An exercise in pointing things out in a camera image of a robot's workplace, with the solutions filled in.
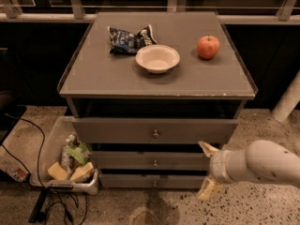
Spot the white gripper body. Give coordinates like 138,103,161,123
209,150,233,184

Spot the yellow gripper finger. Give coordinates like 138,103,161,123
198,177,222,201
198,141,218,158

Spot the grey drawer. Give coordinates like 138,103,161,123
90,151,210,171
72,117,237,144
99,174,205,189

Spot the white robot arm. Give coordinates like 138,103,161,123
198,140,300,201

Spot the grey drawer cabinet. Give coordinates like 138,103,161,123
58,12,257,177

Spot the grey bottom drawer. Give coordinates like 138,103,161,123
99,174,205,189

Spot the grey top drawer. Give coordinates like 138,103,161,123
72,117,237,144

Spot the red apple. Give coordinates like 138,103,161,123
197,35,220,60

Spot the white paper bowl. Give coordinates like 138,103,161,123
135,45,180,74

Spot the green snack bag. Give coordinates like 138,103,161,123
66,143,89,166

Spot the yellow sponge right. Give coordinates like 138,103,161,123
70,162,95,183

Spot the yellow sponge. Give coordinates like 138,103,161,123
70,162,95,183
48,162,68,180

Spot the blue chip bag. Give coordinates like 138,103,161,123
107,25,158,55

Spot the clear plastic bin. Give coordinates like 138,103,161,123
29,116,98,195

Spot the clear plastic bottle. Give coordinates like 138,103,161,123
61,134,77,169

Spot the metal railing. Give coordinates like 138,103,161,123
0,0,300,25

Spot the yellow sponge left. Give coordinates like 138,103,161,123
48,162,68,180

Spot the black power strip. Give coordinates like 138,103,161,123
28,188,48,223

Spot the plastic bottle on floor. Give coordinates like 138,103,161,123
1,159,27,182

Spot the black cable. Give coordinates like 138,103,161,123
0,112,89,225

